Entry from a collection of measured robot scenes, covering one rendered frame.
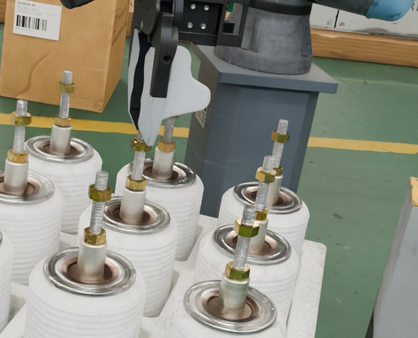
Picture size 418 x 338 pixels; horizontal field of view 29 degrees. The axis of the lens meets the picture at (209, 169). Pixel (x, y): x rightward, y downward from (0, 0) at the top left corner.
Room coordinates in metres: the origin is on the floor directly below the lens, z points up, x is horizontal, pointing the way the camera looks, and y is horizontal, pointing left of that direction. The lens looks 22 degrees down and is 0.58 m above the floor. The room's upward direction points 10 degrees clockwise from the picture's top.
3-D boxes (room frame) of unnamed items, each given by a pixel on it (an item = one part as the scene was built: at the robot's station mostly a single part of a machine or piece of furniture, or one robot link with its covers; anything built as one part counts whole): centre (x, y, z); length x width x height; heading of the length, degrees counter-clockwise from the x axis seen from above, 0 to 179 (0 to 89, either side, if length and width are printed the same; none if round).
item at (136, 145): (0.68, 0.07, 0.32); 0.02 x 0.02 x 0.01; 26
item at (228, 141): (1.21, -0.05, 0.15); 0.19 x 0.19 x 0.30; 18
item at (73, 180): (0.82, 0.17, 0.16); 0.10 x 0.10 x 0.18
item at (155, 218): (0.68, 0.07, 0.25); 0.08 x 0.08 x 0.01
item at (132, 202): (0.68, 0.07, 0.26); 0.02 x 0.02 x 0.03
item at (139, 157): (0.68, 0.07, 0.30); 0.01 x 0.01 x 0.08
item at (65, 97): (0.82, 0.17, 0.30); 0.01 x 0.01 x 0.08
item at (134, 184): (0.68, 0.07, 0.29); 0.02 x 0.02 x 0.01; 26
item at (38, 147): (0.82, 0.17, 0.25); 0.08 x 0.08 x 0.01
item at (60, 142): (0.82, 0.17, 0.26); 0.02 x 0.02 x 0.03
